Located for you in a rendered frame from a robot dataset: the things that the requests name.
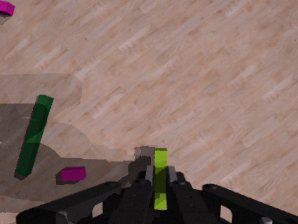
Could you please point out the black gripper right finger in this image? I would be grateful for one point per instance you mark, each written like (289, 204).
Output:
(192, 206)

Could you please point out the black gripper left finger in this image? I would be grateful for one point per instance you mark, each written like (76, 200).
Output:
(128, 206)

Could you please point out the dark green rod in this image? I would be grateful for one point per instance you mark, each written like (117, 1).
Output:
(34, 135)

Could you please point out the lime green rod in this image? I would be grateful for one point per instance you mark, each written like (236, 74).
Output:
(160, 178)

